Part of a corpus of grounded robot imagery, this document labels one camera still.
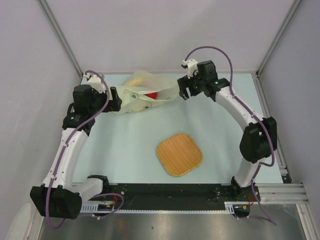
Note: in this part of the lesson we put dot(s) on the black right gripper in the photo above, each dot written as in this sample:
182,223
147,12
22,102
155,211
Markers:
184,82

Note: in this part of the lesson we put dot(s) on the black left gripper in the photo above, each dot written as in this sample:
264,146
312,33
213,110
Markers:
114,104

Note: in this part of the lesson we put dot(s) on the yellow fake banana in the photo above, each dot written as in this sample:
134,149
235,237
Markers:
134,82

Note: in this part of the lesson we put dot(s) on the translucent pale green plastic bag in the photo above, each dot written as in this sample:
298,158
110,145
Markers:
134,99

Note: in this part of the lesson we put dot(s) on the red fake dragon fruit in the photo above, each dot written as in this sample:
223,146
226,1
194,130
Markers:
152,95

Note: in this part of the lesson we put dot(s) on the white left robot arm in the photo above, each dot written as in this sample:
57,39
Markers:
56,197

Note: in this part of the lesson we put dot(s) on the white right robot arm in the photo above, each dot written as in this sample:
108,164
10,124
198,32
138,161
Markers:
259,138

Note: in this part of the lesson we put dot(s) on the woven bamboo tray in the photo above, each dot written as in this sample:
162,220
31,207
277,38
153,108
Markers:
179,154

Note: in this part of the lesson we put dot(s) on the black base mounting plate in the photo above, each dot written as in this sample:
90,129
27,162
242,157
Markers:
181,197

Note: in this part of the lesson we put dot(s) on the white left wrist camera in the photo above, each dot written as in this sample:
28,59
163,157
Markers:
95,82

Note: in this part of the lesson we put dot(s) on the white slotted cable duct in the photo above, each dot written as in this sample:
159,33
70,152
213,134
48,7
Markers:
106,208

